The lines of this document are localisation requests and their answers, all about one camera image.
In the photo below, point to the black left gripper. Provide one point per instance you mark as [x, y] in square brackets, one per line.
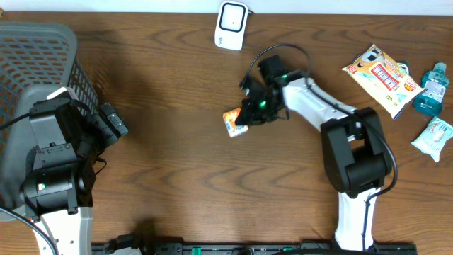
[98, 124]

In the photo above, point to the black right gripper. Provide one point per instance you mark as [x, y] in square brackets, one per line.
[247, 115]

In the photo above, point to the small orange packet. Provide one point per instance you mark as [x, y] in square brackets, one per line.
[233, 129]

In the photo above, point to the yellow snack bag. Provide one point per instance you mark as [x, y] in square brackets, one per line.
[384, 80]

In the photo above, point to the blue mouthwash bottle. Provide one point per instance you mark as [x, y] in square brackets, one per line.
[435, 84]

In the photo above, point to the teal snack pack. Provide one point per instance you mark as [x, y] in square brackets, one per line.
[432, 140]

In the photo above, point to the small green round-logo box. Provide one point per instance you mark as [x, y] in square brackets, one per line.
[404, 66]

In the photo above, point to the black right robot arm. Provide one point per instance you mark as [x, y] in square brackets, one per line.
[356, 156]

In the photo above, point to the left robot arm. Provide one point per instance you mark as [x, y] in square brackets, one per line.
[58, 190]

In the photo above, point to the white barcode scanner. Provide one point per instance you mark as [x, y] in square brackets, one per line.
[231, 25]

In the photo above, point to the grey plastic mesh basket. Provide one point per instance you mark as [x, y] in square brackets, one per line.
[36, 60]

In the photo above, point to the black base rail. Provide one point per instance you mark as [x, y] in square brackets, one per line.
[306, 247]

